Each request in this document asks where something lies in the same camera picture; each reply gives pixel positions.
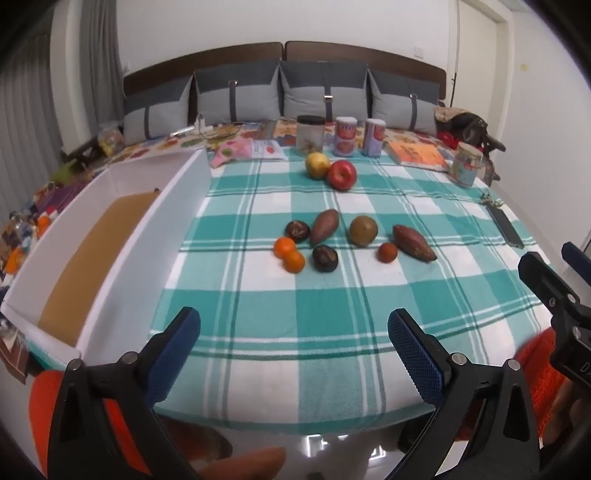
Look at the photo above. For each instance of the grey curtain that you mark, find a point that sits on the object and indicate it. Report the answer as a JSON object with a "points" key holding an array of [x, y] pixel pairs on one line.
{"points": [[41, 92]]}

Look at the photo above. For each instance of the purple sweet potato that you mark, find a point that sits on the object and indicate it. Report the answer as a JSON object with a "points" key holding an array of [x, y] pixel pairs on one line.
{"points": [[414, 243], [324, 226]]}

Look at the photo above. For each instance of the pink patterned pouch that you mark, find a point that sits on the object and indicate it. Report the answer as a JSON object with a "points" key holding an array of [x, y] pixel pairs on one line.
{"points": [[228, 153]]}

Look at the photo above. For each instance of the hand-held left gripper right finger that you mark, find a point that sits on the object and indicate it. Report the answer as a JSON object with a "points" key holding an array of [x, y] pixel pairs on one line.
{"points": [[415, 355]]}

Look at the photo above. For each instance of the dark mangosteen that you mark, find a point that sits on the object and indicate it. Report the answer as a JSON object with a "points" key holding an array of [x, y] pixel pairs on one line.
{"points": [[324, 258], [297, 231]]}

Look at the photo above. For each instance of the red apple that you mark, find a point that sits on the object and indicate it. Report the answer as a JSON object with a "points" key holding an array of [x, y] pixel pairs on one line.
{"points": [[342, 176]]}

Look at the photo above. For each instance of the printed jar with pale lid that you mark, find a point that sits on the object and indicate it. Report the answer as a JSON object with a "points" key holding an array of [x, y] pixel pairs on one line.
{"points": [[465, 165]]}

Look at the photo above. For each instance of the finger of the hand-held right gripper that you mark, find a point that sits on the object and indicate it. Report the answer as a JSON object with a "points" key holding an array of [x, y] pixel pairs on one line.
{"points": [[576, 256], [540, 277]]}

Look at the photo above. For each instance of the round green-brown fruit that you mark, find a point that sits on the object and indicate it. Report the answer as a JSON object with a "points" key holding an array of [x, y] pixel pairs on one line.
{"points": [[363, 230]]}

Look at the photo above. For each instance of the glass jar with black lid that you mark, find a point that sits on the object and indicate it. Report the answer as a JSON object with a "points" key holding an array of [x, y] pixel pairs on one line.
{"points": [[310, 136]]}

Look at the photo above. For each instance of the floral patterned bedsheet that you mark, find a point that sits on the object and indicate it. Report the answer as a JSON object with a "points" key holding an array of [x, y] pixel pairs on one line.
{"points": [[152, 145]]}

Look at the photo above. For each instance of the white wall switch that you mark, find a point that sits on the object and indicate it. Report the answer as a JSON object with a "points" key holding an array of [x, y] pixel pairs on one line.
{"points": [[419, 51]]}

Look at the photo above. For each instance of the black bag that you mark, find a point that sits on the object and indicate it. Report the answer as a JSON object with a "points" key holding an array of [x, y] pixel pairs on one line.
{"points": [[468, 124]]}

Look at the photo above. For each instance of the red cloth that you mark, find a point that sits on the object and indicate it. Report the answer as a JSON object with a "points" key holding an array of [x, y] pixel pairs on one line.
{"points": [[445, 137]]}

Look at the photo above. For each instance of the orange tangerine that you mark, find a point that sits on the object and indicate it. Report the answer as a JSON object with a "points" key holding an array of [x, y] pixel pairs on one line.
{"points": [[294, 262], [284, 246]]}

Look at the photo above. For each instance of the white box with cardboard bottom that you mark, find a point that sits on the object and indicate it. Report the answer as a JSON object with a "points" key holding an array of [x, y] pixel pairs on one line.
{"points": [[152, 230]]}

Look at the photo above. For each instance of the orange book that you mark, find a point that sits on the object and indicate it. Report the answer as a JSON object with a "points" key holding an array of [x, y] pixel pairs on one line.
{"points": [[415, 154]]}

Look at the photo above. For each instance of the person's right forearm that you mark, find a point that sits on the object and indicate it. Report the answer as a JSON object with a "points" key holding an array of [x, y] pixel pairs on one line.
{"points": [[540, 374]]}

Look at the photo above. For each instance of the small red-brown fruit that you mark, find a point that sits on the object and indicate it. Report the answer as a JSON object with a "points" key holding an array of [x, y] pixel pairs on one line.
{"points": [[387, 253]]}

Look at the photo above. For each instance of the white door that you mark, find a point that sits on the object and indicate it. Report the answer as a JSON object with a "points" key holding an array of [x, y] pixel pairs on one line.
{"points": [[480, 55]]}

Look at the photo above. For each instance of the white snack packet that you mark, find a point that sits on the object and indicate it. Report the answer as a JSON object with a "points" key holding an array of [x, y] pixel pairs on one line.
{"points": [[267, 150]]}

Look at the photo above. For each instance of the yellow pear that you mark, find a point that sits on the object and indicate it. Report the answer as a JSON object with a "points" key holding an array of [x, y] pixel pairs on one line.
{"points": [[317, 165]]}

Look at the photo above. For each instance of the clear plastic bag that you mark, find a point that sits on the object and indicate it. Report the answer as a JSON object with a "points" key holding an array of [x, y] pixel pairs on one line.
{"points": [[111, 138]]}

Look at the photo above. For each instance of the red and white can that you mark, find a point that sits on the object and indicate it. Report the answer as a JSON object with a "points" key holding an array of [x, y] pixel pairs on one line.
{"points": [[373, 138], [345, 137]]}

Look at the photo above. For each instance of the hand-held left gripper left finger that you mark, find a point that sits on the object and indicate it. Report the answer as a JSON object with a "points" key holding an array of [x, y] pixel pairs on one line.
{"points": [[178, 350]]}

